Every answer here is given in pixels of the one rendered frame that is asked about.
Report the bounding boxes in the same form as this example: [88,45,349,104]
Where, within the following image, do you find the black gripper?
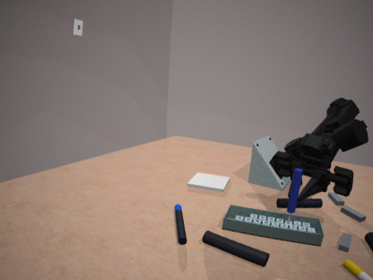
[273,151,353,202]

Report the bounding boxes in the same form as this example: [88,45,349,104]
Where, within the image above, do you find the small grey keyboard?
[222,205,325,247]

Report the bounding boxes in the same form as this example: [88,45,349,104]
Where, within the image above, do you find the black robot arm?
[284,98,368,167]

